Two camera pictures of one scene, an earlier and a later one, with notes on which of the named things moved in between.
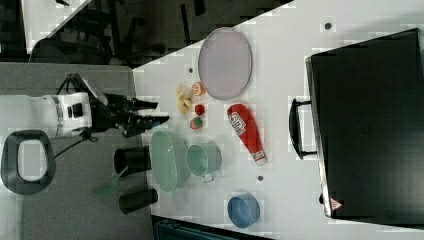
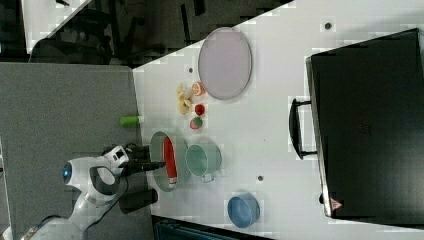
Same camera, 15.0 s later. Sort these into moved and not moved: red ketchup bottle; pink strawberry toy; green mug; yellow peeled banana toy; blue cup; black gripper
Moved: black gripper; red ketchup bottle
Not moved: blue cup; pink strawberry toy; yellow peeled banana toy; green mug
